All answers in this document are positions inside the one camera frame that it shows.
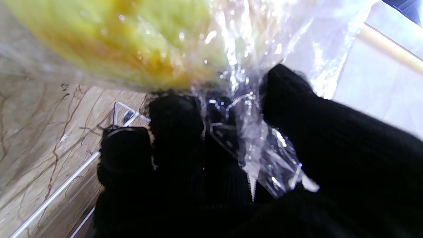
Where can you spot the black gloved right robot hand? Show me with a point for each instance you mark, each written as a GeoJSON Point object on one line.
{"type": "Point", "coordinates": [347, 165]}

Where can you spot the clear plastic bread bag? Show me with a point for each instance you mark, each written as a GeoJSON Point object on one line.
{"type": "Point", "coordinates": [264, 33]}

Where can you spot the yellow melon pan bread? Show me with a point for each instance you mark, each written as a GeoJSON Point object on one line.
{"type": "Point", "coordinates": [115, 39]}

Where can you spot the wooden shelf with white frame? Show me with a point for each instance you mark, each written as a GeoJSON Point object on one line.
{"type": "Point", "coordinates": [66, 185]}

